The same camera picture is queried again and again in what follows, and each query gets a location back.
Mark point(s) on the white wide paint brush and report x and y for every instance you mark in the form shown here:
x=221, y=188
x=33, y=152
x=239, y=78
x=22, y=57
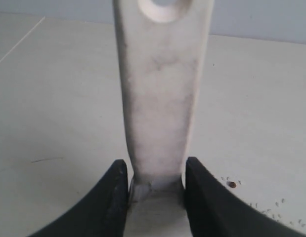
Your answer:
x=161, y=53

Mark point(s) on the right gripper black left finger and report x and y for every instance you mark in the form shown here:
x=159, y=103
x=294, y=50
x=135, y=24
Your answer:
x=100, y=213

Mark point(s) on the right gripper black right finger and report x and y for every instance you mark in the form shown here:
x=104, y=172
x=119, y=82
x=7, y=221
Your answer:
x=213, y=211

